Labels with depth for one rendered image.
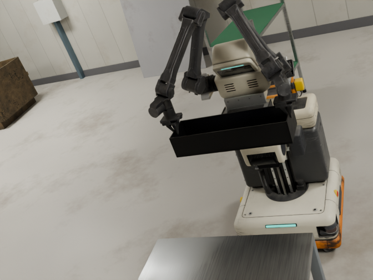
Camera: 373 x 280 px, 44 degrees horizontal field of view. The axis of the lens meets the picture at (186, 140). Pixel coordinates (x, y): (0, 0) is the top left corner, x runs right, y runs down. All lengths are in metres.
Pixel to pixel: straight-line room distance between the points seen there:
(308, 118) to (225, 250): 1.11
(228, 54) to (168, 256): 1.02
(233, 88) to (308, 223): 0.92
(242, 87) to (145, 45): 4.51
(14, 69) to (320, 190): 5.91
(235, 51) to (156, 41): 4.46
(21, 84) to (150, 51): 2.30
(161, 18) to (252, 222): 4.24
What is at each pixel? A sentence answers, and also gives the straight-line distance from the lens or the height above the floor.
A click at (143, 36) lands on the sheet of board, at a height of 0.59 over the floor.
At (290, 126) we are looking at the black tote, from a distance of 2.04.
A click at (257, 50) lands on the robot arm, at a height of 1.42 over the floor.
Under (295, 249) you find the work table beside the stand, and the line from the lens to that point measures 1.85.
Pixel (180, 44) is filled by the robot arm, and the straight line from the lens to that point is 2.17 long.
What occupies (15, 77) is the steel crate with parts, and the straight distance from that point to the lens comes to 7.87.
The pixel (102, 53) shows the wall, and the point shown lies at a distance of 7.97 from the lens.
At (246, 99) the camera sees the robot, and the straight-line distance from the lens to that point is 2.41.
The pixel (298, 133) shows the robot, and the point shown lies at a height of 0.75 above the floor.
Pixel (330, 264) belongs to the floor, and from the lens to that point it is 2.89.
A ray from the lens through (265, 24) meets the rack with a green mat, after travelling 4.04.
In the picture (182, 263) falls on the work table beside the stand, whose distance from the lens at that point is 1.97.
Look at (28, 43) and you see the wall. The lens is 8.95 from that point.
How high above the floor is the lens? 2.06
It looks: 26 degrees down
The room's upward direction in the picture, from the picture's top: 21 degrees counter-clockwise
